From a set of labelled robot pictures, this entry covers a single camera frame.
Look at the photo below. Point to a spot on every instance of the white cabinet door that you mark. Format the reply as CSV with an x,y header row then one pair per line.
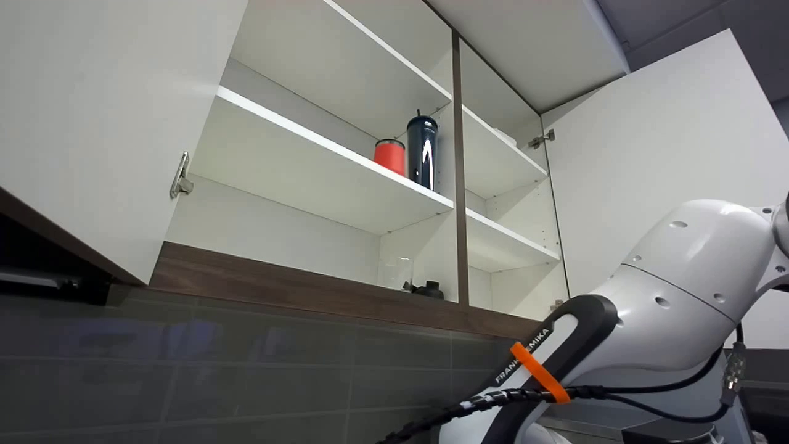
x,y
674,123
100,115

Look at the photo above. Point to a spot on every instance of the small black object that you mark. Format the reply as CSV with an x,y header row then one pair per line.
x,y
424,289

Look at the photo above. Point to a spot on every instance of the metal cabinet hinge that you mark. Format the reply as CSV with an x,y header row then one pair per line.
x,y
178,179
541,138

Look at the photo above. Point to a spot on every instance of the red cup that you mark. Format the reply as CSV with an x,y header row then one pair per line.
x,y
390,156

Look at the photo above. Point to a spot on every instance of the brown wooden cabinet trim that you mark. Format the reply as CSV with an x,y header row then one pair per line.
x,y
286,286

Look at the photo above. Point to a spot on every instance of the under-cabinet light fixture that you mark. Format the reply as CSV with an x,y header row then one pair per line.
x,y
37,279

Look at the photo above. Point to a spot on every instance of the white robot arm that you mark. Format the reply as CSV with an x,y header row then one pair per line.
x,y
698,279

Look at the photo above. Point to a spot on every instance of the dark blue bottle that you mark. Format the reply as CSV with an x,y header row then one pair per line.
x,y
423,152

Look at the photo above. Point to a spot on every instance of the white open wall cabinet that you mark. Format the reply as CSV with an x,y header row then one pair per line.
x,y
312,164

